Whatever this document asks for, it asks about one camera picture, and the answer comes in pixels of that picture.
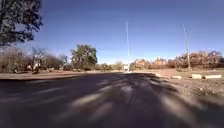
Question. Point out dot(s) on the thin pale pole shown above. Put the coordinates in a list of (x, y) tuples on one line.
[(127, 43)]

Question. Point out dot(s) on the row of reddish trees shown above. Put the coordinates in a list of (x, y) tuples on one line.
[(200, 59)]

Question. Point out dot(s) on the big green tree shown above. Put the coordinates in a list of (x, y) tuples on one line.
[(84, 57)]

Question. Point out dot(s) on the small white structure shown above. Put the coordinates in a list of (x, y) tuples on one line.
[(126, 68)]

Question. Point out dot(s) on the large overhanging tree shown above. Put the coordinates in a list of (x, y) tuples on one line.
[(18, 20)]

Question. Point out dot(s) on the leaning pale pole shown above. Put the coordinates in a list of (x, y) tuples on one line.
[(187, 50)]

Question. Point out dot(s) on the gravel ground with blocks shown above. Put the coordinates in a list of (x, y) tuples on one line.
[(200, 87)]

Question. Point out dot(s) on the pale concrete block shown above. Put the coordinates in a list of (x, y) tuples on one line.
[(213, 76), (197, 76), (176, 77), (158, 75)]

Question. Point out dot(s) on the grey asphalt road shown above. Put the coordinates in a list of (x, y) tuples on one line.
[(110, 100)]

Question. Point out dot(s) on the row of bare trees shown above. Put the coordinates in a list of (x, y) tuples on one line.
[(16, 61)]

